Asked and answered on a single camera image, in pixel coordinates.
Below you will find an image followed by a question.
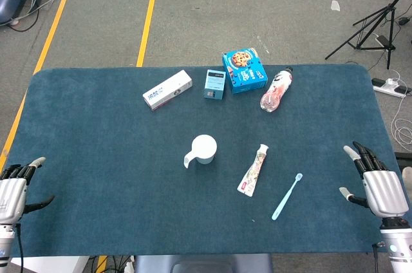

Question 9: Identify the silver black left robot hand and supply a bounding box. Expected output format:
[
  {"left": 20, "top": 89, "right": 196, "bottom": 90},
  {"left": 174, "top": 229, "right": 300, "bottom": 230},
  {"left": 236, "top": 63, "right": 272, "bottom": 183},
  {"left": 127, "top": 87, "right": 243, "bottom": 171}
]
[{"left": 0, "top": 156, "right": 55, "bottom": 224}]

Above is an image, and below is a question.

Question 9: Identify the blue padded seat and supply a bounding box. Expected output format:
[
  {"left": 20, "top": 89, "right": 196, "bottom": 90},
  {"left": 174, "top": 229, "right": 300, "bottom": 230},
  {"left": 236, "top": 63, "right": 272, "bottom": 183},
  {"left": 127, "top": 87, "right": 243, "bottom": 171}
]
[{"left": 133, "top": 254, "right": 274, "bottom": 273}]

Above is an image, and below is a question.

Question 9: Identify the black tripod stand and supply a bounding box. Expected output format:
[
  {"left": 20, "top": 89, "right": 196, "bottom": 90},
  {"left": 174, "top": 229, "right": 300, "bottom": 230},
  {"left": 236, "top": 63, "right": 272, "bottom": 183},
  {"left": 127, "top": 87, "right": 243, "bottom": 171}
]
[{"left": 324, "top": 0, "right": 412, "bottom": 70}]

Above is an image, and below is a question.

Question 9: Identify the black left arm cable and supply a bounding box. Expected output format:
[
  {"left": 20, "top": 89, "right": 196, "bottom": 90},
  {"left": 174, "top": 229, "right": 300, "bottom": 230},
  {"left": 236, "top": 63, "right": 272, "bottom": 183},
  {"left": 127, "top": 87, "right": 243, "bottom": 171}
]
[{"left": 14, "top": 223, "right": 24, "bottom": 267}]

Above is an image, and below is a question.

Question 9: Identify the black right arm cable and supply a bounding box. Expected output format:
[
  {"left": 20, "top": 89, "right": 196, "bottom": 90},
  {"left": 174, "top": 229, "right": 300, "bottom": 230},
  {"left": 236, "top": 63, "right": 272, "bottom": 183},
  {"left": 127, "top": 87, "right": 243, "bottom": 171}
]
[{"left": 371, "top": 242, "right": 380, "bottom": 273}]

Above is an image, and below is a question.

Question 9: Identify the white power strip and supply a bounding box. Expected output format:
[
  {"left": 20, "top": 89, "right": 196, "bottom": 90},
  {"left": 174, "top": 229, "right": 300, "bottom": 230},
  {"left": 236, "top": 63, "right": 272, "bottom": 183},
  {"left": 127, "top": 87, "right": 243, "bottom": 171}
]
[{"left": 371, "top": 77, "right": 412, "bottom": 99}]

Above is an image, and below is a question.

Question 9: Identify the small blue carton box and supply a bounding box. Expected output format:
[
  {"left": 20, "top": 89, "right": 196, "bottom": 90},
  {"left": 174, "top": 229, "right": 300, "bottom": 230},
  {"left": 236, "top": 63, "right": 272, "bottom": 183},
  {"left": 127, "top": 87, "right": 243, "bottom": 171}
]
[{"left": 203, "top": 69, "right": 226, "bottom": 101}]

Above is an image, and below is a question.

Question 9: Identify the blue cookie box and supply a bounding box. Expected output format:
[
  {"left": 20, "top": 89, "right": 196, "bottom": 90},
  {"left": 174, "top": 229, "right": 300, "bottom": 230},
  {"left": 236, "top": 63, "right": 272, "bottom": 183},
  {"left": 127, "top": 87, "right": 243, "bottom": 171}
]
[{"left": 222, "top": 47, "right": 268, "bottom": 95}]

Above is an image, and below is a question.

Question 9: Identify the pink drink bottle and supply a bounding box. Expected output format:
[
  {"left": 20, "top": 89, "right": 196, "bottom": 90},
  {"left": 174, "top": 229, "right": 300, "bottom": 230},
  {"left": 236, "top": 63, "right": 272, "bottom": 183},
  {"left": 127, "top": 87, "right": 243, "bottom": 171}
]
[{"left": 259, "top": 66, "right": 294, "bottom": 113}]

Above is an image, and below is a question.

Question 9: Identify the smartphone on floor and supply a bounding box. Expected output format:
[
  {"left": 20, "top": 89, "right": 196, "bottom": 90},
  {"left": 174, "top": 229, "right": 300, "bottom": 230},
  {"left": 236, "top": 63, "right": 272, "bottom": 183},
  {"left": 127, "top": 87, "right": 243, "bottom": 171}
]
[{"left": 375, "top": 35, "right": 396, "bottom": 48}]

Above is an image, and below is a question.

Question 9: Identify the white cup with handle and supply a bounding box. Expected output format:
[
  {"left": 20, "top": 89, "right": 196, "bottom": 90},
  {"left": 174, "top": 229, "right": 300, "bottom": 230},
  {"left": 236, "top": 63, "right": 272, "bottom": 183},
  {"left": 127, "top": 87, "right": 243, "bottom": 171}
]
[{"left": 183, "top": 135, "right": 218, "bottom": 169}]

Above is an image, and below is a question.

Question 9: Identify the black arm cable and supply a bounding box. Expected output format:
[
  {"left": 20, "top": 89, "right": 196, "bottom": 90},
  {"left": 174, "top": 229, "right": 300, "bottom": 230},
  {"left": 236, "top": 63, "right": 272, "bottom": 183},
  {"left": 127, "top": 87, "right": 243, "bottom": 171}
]
[
  {"left": 14, "top": 223, "right": 24, "bottom": 267},
  {"left": 371, "top": 242, "right": 380, "bottom": 273}
]

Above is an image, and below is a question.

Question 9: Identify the white flat box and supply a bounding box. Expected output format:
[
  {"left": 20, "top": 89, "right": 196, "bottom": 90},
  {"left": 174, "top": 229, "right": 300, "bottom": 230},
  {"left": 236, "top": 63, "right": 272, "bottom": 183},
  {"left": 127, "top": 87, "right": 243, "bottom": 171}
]
[{"left": 11, "top": 256, "right": 90, "bottom": 273}]

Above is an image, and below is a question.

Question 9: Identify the light blue toothbrush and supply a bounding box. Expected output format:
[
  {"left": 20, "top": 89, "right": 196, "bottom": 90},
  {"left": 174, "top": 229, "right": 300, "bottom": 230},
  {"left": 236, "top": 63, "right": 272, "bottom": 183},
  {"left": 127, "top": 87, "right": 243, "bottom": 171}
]
[{"left": 271, "top": 173, "right": 304, "bottom": 221}]

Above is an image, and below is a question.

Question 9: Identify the long white toothpaste box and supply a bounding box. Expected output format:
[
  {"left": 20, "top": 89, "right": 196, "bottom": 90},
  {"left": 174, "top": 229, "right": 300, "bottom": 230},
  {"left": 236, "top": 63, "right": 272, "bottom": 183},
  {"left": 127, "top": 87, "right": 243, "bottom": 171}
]
[{"left": 142, "top": 70, "right": 194, "bottom": 111}]

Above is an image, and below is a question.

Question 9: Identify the floral print toothpaste tube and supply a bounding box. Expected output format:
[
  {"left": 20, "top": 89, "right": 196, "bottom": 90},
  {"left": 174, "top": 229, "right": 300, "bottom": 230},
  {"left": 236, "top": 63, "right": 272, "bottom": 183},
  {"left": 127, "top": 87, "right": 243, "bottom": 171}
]
[{"left": 237, "top": 144, "right": 270, "bottom": 196}]

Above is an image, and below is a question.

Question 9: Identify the blue felt table mat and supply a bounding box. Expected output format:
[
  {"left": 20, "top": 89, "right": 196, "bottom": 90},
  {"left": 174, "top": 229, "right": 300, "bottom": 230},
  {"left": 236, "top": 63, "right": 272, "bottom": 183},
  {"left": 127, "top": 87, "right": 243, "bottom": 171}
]
[{"left": 0, "top": 63, "right": 410, "bottom": 258}]

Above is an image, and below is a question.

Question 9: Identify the white coiled cable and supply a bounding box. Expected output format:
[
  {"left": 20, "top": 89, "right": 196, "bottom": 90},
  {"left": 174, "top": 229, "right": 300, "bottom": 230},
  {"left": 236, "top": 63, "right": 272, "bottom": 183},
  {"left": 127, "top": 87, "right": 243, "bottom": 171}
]
[{"left": 390, "top": 92, "right": 412, "bottom": 146}]

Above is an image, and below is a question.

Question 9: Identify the black equipment piece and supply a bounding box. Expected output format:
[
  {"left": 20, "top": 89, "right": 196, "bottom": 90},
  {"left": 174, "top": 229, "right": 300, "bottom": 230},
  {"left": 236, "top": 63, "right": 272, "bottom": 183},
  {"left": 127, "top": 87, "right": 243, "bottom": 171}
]
[{"left": 394, "top": 151, "right": 412, "bottom": 177}]

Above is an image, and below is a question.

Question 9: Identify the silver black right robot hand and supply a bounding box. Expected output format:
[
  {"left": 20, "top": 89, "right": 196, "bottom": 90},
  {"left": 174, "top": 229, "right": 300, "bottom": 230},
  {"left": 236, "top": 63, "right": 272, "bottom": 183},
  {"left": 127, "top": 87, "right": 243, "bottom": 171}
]
[{"left": 339, "top": 141, "right": 409, "bottom": 220}]

